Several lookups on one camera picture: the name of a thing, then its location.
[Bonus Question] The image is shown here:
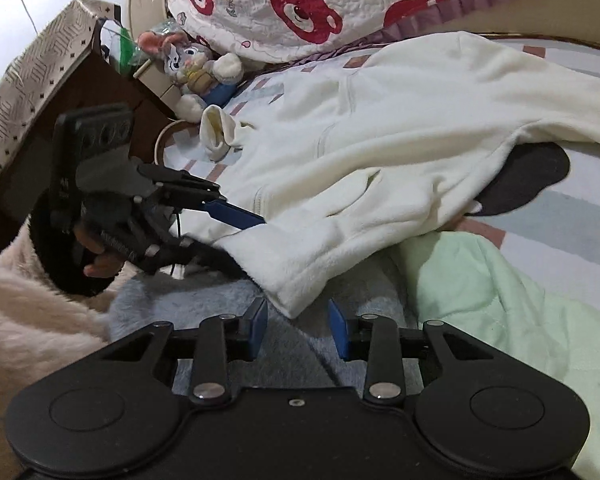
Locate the light green blanket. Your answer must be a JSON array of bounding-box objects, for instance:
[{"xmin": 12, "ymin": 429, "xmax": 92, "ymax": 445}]
[{"xmin": 397, "ymin": 230, "xmax": 600, "ymax": 480}]

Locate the grey fluffy cloth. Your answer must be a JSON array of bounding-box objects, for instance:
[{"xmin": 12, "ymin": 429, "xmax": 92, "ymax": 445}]
[{"xmin": 109, "ymin": 255, "xmax": 417, "ymax": 397}]

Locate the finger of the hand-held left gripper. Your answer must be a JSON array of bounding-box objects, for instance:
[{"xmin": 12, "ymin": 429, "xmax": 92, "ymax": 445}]
[
  {"xmin": 147, "ymin": 237, "xmax": 242, "ymax": 282},
  {"xmin": 139, "ymin": 162, "xmax": 267, "ymax": 232}
]

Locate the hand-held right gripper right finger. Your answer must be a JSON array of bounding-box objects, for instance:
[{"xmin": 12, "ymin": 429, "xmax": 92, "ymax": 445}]
[{"xmin": 328, "ymin": 299, "xmax": 488, "ymax": 403}]

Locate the small white sock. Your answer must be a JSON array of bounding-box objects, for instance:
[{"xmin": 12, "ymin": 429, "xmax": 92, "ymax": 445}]
[{"xmin": 199, "ymin": 104, "xmax": 247, "ymax": 163}]

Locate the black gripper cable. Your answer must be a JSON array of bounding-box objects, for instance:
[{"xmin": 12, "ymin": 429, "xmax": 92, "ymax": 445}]
[{"xmin": 170, "ymin": 209, "xmax": 187, "ymax": 277}]

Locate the person's left hand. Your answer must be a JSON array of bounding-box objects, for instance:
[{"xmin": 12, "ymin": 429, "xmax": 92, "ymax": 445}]
[{"xmin": 72, "ymin": 225, "xmax": 124, "ymax": 278}]

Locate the patterned beige cover cloth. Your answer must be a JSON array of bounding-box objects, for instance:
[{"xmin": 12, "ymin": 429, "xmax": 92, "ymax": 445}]
[{"xmin": 0, "ymin": 0, "xmax": 124, "ymax": 197}]

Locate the white cord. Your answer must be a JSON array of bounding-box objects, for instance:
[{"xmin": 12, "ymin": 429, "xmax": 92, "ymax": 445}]
[{"xmin": 153, "ymin": 119, "xmax": 202, "ymax": 167}]

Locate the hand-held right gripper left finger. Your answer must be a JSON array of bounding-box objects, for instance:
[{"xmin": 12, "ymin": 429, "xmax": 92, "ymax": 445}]
[{"xmin": 97, "ymin": 297, "xmax": 269, "ymax": 407}]

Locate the brown wooden nightstand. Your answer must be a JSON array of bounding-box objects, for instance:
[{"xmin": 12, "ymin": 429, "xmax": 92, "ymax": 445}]
[{"xmin": 0, "ymin": 52, "xmax": 182, "ymax": 257}]

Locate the grey rabbit plush toy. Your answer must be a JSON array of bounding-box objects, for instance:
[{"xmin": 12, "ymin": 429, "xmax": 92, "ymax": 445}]
[{"xmin": 137, "ymin": 30, "xmax": 244, "ymax": 123}]

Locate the person's left forearm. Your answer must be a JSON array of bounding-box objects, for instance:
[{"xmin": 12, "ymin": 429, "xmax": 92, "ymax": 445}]
[{"xmin": 0, "ymin": 202, "xmax": 118, "ymax": 416}]

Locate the black cloth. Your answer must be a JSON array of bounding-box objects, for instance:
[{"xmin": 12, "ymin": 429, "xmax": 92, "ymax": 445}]
[{"xmin": 462, "ymin": 140, "xmax": 572, "ymax": 218}]

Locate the beige box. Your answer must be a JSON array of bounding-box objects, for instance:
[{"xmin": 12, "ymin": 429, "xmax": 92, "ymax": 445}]
[{"xmin": 134, "ymin": 57, "xmax": 184, "ymax": 102}]

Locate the green plastic bag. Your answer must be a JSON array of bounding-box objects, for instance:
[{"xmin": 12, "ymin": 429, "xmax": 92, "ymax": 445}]
[{"xmin": 100, "ymin": 19, "xmax": 147, "ymax": 79}]

